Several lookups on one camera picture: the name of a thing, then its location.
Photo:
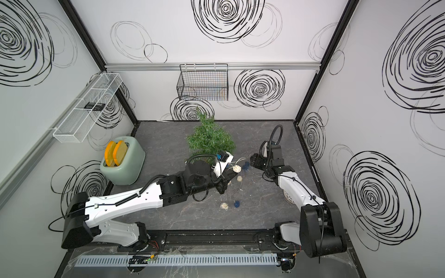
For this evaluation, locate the small black item in shelf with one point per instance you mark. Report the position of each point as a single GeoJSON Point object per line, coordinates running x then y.
{"type": "Point", "coordinates": [94, 106]}

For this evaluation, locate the black wire wall basket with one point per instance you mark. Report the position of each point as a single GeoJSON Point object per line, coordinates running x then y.
{"type": "Point", "coordinates": [204, 85]}

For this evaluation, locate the white wire wall shelf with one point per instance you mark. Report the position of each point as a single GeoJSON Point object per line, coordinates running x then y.
{"type": "Point", "coordinates": [79, 122]}

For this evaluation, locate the aluminium wall rail back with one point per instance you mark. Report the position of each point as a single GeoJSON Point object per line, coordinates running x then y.
{"type": "Point", "coordinates": [122, 67]}

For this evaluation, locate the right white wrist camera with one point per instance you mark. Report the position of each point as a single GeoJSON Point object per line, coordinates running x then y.
{"type": "Point", "coordinates": [264, 149]}

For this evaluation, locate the black corner frame post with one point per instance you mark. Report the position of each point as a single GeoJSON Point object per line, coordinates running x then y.
{"type": "Point", "coordinates": [331, 48]}

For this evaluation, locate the black left corner post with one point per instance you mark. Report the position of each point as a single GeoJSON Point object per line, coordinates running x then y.
{"type": "Point", "coordinates": [87, 40]}

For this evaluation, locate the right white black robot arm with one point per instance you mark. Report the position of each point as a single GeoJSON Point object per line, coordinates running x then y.
{"type": "Point", "coordinates": [320, 231]}

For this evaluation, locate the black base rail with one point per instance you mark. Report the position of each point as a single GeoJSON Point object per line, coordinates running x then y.
{"type": "Point", "coordinates": [258, 239]}

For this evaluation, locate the aluminium wall rail left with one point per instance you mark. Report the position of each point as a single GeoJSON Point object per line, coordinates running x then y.
{"type": "Point", "coordinates": [29, 152]}

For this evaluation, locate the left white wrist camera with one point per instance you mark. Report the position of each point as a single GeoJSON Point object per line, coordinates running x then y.
{"type": "Point", "coordinates": [224, 158]}

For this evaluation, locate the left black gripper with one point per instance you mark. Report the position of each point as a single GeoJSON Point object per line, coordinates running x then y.
{"type": "Point", "coordinates": [223, 179]}

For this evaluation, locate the grey slotted cable duct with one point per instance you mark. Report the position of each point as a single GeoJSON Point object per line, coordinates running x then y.
{"type": "Point", "coordinates": [177, 260]}

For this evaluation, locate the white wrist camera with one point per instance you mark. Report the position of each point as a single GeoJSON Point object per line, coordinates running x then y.
{"type": "Point", "coordinates": [264, 149]}
{"type": "Point", "coordinates": [224, 158]}

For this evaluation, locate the string lights with rattan balls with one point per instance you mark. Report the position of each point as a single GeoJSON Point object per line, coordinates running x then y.
{"type": "Point", "coordinates": [233, 199]}

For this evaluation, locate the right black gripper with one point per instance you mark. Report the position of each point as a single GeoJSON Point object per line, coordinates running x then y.
{"type": "Point", "coordinates": [256, 160]}

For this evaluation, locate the aluminium wall rail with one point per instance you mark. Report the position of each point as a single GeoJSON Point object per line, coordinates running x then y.
{"type": "Point", "coordinates": [122, 67]}
{"type": "Point", "coordinates": [29, 152]}

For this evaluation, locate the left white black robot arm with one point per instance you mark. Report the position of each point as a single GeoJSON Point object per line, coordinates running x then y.
{"type": "Point", "coordinates": [93, 218]}

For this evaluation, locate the white round strainer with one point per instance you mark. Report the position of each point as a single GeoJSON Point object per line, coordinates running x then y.
{"type": "Point", "coordinates": [288, 198]}

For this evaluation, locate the small green christmas tree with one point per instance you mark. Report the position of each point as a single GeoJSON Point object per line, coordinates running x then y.
{"type": "Point", "coordinates": [208, 139]}

